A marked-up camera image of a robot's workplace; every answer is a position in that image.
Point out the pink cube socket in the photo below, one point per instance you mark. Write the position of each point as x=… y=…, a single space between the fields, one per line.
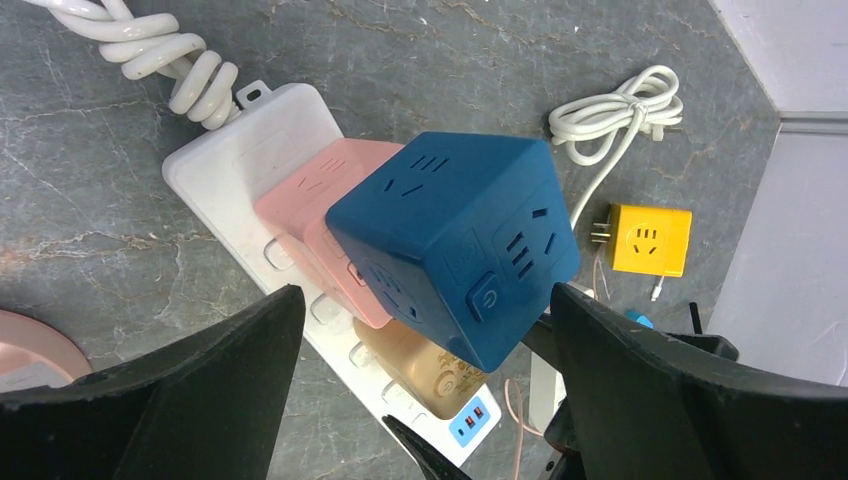
x=294 y=212

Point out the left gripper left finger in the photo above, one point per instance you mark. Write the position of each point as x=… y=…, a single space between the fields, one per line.
x=208 y=406

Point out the yellow cube socket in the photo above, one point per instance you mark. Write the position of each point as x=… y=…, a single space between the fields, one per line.
x=646 y=240

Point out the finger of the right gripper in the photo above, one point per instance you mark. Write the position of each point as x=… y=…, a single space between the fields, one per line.
x=433 y=464

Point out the light blue plug adapter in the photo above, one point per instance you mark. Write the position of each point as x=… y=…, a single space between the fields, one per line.
x=639 y=318

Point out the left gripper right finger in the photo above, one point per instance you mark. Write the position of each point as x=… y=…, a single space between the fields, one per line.
x=647 y=405

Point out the pink round socket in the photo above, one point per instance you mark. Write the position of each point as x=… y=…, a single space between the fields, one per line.
x=34 y=354

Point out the small white power strip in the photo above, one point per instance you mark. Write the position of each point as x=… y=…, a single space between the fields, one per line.
x=547 y=389

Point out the blue cube socket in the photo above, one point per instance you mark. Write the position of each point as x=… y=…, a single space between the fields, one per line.
x=462 y=237

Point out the tan wooden cube socket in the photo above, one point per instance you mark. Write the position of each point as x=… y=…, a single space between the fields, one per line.
x=436 y=378

